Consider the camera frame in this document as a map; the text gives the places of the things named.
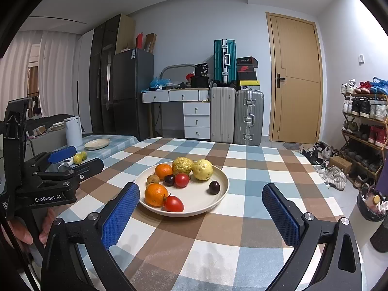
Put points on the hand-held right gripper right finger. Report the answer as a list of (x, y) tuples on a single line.
[(282, 215)]

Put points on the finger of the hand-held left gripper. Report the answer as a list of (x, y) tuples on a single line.
[(81, 169), (62, 154)]

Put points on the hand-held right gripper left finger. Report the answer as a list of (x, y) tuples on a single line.
[(121, 218)]

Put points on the large orange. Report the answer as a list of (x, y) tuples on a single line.
[(156, 194)]

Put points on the brown kiwi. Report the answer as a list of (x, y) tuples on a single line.
[(152, 179)]

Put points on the oval red tomato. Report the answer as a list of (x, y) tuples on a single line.
[(174, 203)]

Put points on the dark purple plum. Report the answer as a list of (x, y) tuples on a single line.
[(214, 187), (169, 180)]

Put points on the small orange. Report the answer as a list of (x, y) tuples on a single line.
[(163, 170)]

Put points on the round red tomato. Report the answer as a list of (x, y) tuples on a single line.
[(182, 180)]

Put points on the cream round plate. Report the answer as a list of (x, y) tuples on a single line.
[(197, 200)]

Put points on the person's left hand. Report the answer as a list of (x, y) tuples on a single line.
[(19, 233)]

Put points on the white power bank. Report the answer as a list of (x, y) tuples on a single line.
[(67, 163)]

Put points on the yellow green lemon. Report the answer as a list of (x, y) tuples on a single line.
[(78, 158), (84, 155)]

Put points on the white cylindrical container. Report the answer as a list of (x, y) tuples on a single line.
[(73, 132)]

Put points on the beige bowl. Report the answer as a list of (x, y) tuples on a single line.
[(57, 125)]

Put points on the small beige plate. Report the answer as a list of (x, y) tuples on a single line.
[(97, 144)]

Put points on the brown blue checked tablecloth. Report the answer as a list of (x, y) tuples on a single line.
[(242, 172)]

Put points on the pile of scattered shoes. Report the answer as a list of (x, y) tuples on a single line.
[(335, 177)]

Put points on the grey door mat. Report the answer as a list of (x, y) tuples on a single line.
[(292, 146)]

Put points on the small cardboard box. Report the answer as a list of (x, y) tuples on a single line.
[(340, 164)]

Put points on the wrinkled yellow fruit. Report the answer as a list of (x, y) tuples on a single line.
[(182, 165)]

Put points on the white curtain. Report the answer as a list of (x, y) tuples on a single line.
[(57, 72)]

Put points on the dark wardrobe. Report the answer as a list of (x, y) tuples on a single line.
[(104, 78)]

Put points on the black lined trash bin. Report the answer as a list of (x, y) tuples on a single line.
[(371, 210)]

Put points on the dark grey refrigerator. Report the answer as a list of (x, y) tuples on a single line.
[(130, 94)]

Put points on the smooth yellow fruit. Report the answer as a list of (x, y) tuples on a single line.
[(202, 169)]

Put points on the grey suitcase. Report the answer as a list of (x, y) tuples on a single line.
[(249, 118)]

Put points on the wooden shoe rack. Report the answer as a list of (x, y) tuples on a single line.
[(362, 141)]

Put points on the beige suitcase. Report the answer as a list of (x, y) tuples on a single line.
[(222, 115)]

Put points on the white desk with drawers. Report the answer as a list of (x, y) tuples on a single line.
[(182, 109)]

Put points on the blue plastic bags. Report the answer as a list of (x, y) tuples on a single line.
[(160, 82)]

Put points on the wooden door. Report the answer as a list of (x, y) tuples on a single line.
[(297, 81)]

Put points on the yellow black shoe box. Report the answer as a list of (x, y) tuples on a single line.
[(249, 85)]

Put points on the rows of assorted shoes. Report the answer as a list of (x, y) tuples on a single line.
[(363, 107)]

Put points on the tall brown cardboard box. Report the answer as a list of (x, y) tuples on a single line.
[(150, 42)]

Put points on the white paper stack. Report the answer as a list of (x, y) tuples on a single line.
[(203, 95)]

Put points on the red black shoe box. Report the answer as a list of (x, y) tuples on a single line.
[(247, 69)]

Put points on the black printed bag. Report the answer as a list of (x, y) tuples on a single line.
[(201, 69)]

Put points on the teal suitcase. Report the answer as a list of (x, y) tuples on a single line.
[(224, 62)]

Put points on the grey arched mirror frame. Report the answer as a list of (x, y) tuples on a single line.
[(177, 65)]

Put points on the white light switch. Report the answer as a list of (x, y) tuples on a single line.
[(361, 58)]

